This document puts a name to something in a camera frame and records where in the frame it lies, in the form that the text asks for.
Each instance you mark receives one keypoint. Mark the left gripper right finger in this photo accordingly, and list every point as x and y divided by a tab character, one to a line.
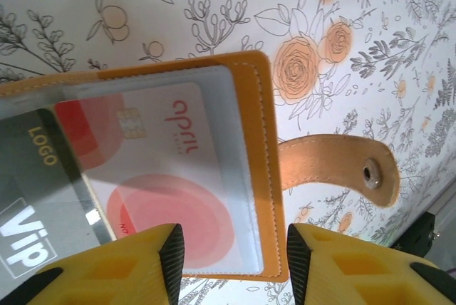
356	276

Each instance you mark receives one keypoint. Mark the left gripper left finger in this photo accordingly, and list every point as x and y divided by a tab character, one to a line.
117	276

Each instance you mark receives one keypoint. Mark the black VIP card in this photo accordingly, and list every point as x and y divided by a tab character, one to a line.
35	176

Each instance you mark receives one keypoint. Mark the white pink april card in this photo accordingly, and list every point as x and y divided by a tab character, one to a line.
171	141

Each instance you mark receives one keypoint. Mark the orange leather card holder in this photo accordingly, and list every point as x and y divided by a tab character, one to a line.
249	70

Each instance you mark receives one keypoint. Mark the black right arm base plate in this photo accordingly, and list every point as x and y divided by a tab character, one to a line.
415	235

